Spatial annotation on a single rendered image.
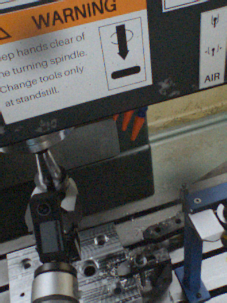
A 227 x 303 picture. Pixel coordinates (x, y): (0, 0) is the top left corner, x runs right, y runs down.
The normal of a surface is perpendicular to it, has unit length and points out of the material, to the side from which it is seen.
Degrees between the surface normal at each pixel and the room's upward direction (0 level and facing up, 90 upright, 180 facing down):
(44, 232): 59
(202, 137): 0
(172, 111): 90
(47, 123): 90
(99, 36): 90
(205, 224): 0
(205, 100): 90
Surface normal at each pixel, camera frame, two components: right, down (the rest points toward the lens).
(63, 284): 0.42, -0.70
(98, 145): 0.28, 0.62
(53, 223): 0.04, 0.18
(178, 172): -0.12, -0.73
